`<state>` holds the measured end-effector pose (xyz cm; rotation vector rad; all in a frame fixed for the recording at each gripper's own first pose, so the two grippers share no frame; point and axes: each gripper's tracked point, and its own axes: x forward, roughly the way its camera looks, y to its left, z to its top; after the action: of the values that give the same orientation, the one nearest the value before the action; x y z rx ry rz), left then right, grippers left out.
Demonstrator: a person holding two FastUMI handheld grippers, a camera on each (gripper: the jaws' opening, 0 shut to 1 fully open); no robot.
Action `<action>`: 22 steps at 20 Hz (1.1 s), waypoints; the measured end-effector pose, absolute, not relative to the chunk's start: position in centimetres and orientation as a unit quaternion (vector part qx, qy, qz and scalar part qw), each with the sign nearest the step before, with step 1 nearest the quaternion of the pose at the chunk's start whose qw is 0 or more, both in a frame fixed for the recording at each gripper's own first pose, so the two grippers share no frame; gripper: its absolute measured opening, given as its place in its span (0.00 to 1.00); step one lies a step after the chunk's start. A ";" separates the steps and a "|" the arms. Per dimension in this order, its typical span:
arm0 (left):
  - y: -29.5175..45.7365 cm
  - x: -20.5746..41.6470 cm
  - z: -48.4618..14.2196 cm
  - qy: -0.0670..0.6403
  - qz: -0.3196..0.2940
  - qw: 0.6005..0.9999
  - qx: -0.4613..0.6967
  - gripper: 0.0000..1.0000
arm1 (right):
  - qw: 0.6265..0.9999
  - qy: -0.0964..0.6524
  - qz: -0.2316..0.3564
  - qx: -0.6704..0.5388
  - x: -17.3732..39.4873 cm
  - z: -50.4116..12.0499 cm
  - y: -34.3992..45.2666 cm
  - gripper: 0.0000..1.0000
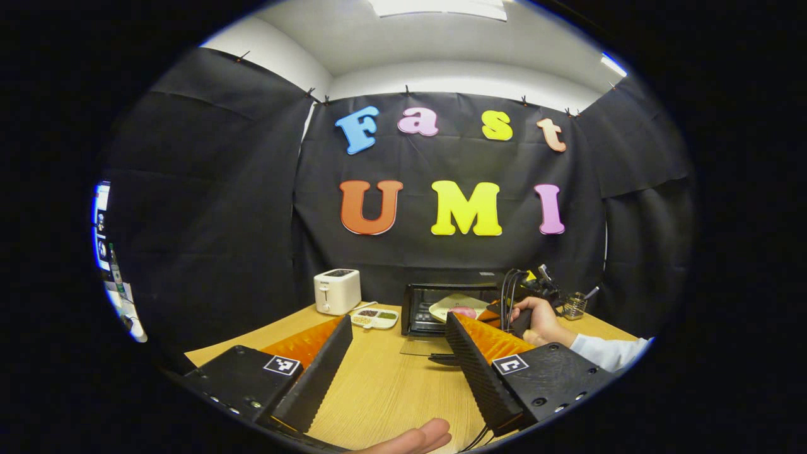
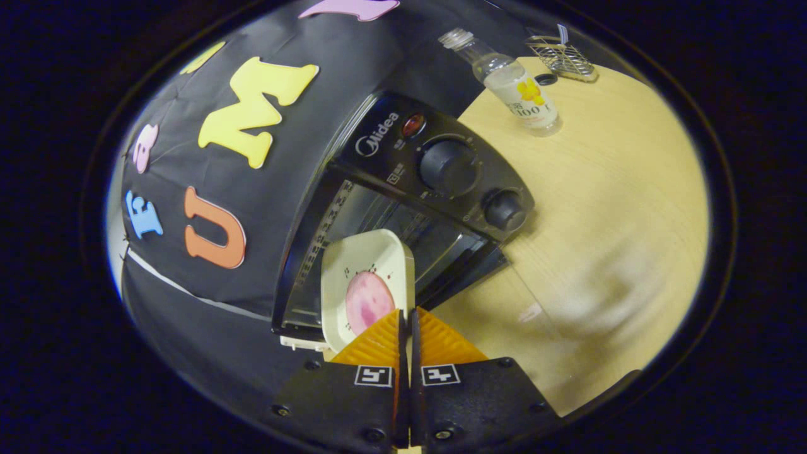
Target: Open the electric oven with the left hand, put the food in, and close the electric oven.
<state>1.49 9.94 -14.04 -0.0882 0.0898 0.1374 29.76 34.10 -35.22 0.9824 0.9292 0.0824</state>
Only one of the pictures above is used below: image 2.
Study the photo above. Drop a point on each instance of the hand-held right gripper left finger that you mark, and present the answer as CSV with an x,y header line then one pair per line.
x,y
353,403

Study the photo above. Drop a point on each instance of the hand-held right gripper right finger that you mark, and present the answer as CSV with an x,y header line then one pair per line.
x,y
473,397

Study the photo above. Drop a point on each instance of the pink ham slice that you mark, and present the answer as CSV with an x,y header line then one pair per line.
x,y
369,302

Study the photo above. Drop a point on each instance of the white square plate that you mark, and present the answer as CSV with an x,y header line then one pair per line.
x,y
365,252

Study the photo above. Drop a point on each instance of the black electric oven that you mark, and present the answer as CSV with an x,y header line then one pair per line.
x,y
378,145

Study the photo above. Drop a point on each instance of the clear bottle with yellow label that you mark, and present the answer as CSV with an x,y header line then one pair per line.
x,y
510,88

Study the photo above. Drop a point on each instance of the small black bottle cap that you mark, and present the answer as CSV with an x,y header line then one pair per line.
x,y
546,79

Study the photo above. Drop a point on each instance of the glass seasoning jar with spoon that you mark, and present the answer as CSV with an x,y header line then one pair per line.
x,y
564,60

